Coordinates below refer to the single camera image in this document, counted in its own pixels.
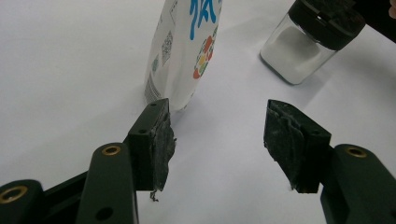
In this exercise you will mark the white paper sheet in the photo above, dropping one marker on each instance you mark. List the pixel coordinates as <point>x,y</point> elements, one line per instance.
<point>77,77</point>

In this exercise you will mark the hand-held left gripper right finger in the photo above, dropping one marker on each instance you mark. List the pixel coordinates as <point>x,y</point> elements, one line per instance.
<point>308,149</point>

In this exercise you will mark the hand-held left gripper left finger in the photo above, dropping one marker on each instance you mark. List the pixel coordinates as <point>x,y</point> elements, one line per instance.
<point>146,155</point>

